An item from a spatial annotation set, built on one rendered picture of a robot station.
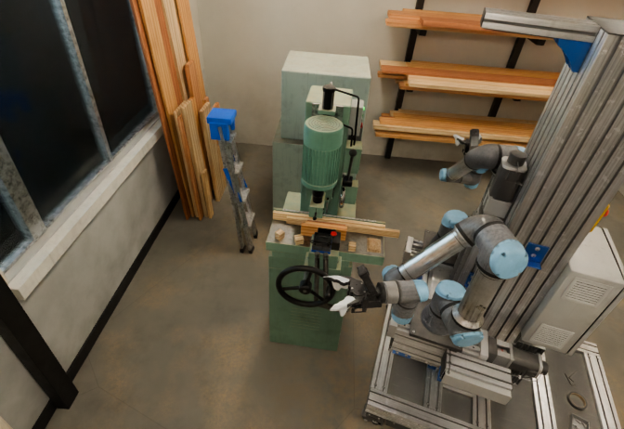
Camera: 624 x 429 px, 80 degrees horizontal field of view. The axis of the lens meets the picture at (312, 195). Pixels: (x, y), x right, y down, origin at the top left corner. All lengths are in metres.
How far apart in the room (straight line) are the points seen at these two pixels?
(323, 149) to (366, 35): 2.46
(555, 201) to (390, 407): 1.33
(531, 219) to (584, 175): 0.23
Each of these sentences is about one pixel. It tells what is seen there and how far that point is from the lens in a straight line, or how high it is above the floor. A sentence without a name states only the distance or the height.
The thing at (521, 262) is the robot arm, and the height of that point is 1.42.
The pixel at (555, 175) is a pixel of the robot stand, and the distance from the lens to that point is 1.51.
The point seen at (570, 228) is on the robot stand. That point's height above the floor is 1.38.
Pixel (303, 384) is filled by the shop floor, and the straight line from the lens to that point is 2.49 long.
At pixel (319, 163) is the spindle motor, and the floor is 1.35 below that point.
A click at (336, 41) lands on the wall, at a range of 3.98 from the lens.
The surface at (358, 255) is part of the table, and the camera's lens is 1.90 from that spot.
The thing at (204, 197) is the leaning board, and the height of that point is 0.21.
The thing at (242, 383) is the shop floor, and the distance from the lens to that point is 2.50.
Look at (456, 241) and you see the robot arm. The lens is 1.42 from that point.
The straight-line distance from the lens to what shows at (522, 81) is 3.97.
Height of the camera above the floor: 2.24
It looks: 37 degrees down
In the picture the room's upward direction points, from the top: 4 degrees clockwise
